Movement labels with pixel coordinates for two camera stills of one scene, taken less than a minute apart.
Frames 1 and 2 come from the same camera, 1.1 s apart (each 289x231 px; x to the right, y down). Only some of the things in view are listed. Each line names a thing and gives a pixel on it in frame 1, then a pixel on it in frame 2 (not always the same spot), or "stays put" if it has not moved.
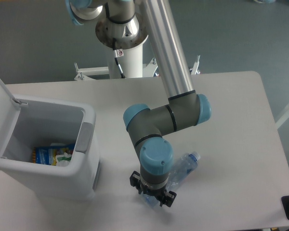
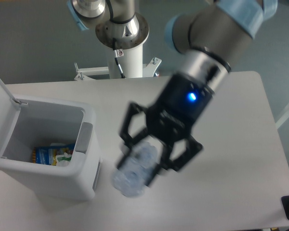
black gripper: [167, 198] -> [182, 102]
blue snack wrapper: [47, 155] stays put
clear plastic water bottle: [182, 167] -> [138, 167]
